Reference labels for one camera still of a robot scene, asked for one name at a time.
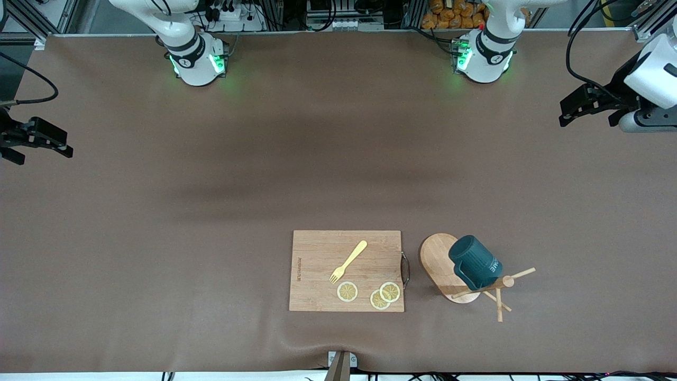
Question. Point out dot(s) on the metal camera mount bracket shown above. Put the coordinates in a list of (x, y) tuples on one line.
[(341, 368)]

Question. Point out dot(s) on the aluminium frame post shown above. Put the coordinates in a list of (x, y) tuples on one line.
[(648, 29), (40, 42)]

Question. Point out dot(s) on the bag of orange buns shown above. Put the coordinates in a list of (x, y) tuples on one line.
[(449, 18)]

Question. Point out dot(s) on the wooden cutting board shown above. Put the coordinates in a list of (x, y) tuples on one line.
[(317, 254)]

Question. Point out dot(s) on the yellow plastic fork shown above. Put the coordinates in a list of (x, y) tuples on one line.
[(351, 257)]

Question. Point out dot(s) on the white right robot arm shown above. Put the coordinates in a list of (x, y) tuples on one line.
[(190, 53)]

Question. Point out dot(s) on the black background electronics unit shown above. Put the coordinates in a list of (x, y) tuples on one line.
[(328, 13)]

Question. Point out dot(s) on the white power strip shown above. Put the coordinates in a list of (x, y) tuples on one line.
[(230, 13)]

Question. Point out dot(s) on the wooden cup rack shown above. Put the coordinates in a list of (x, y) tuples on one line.
[(433, 259)]

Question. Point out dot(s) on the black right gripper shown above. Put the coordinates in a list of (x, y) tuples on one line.
[(7, 132)]

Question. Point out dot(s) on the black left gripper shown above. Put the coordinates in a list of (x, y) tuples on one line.
[(620, 84)]

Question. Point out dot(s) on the dark green cup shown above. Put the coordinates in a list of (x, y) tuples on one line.
[(476, 262)]

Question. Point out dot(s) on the lemon slice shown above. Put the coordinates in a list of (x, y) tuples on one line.
[(390, 291), (377, 301), (347, 291)]

